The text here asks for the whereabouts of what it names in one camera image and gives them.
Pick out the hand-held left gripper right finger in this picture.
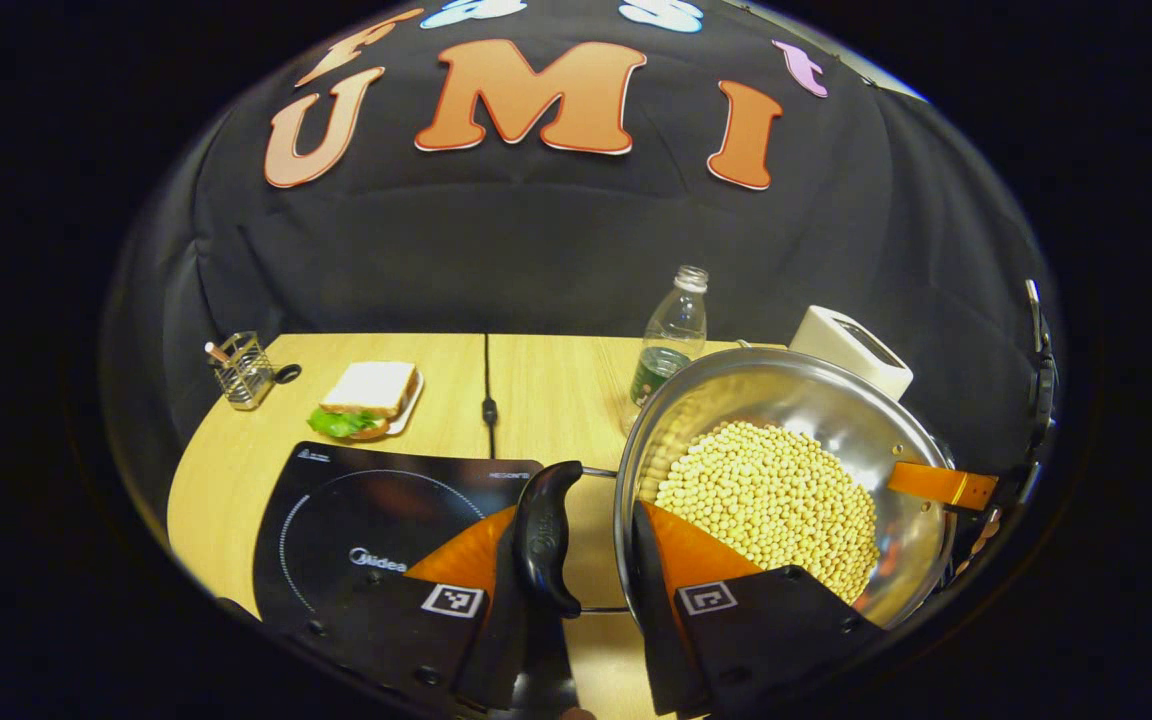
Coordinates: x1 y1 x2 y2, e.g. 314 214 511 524
631 500 889 720

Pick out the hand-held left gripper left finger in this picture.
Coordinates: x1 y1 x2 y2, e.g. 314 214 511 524
256 505 537 716

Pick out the black induction cooktop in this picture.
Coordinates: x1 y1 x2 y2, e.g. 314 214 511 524
253 441 544 626

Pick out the stainless steel pot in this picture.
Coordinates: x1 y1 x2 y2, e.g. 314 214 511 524
514 345 959 631

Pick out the pile of soybeans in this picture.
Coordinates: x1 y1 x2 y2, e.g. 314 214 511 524
654 420 882 606

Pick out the white toaster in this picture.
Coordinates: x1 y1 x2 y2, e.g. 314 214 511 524
789 305 914 401

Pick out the white plate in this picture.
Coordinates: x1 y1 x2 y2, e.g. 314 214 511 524
376 370 426 437

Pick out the sandwich with lettuce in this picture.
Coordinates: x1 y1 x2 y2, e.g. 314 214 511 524
308 361 419 441

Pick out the clear plastic bottle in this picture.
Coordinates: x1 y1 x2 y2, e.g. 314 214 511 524
626 265 710 433

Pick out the cooktop power cable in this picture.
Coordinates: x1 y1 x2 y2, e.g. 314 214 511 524
481 333 499 461

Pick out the wire utensil holder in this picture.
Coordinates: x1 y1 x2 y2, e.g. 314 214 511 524
211 331 277 412

